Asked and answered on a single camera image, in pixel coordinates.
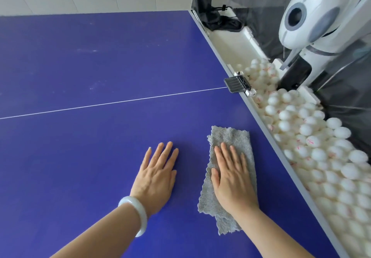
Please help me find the person's left hand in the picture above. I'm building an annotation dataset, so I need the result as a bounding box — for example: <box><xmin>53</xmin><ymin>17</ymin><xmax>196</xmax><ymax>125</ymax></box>
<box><xmin>130</xmin><ymin>141</ymin><xmax>179</xmax><ymax>217</ymax></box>

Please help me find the white table tennis ball machine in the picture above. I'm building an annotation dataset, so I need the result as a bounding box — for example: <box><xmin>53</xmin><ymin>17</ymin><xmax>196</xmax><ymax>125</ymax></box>
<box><xmin>278</xmin><ymin>0</ymin><xmax>371</xmax><ymax>91</ymax></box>

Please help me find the white jade bangle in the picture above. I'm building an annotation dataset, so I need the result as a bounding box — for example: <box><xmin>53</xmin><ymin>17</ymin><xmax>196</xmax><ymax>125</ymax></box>
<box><xmin>118</xmin><ymin>196</ymin><xmax>148</xmax><ymax>238</ymax></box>

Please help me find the black table edge clamp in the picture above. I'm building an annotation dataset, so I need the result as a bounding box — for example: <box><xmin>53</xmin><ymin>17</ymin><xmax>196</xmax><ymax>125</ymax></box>
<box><xmin>223</xmin><ymin>71</ymin><xmax>257</xmax><ymax>97</ymax></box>

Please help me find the person's left forearm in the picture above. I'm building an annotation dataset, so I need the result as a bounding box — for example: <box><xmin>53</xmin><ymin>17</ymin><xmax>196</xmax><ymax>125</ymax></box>
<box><xmin>51</xmin><ymin>205</ymin><xmax>149</xmax><ymax>258</ymax></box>

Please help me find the pile of white table tennis balls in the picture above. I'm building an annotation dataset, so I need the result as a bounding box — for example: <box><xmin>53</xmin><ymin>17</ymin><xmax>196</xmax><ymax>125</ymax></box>
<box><xmin>234</xmin><ymin>58</ymin><xmax>371</xmax><ymax>258</ymax></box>

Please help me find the person's right forearm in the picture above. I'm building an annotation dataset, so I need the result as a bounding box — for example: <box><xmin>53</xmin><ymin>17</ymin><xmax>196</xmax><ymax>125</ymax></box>
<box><xmin>232</xmin><ymin>208</ymin><xmax>316</xmax><ymax>258</ymax></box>

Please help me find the white ball collecting tray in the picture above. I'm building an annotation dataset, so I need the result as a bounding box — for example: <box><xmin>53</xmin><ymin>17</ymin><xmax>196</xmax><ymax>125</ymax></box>
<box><xmin>190</xmin><ymin>8</ymin><xmax>371</xmax><ymax>258</ymax></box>

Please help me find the person's right hand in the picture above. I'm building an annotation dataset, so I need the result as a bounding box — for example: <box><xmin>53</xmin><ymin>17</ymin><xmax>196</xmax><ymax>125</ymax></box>
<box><xmin>211</xmin><ymin>142</ymin><xmax>260</xmax><ymax>216</ymax></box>

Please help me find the black drawstring bag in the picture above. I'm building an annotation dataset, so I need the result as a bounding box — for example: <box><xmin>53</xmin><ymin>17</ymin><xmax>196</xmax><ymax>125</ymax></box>
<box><xmin>196</xmin><ymin>0</ymin><xmax>243</xmax><ymax>32</ymax></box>

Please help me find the grey cleaning cloth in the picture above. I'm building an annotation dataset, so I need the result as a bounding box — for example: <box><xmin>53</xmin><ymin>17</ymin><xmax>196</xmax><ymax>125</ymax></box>
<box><xmin>198</xmin><ymin>126</ymin><xmax>258</xmax><ymax>236</ymax></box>

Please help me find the black catch net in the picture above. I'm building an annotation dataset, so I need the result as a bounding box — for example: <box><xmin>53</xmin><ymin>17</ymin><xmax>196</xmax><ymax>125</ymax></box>
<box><xmin>191</xmin><ymin>0</ymin><xmax>371</xmax><ymax>164</ymax></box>

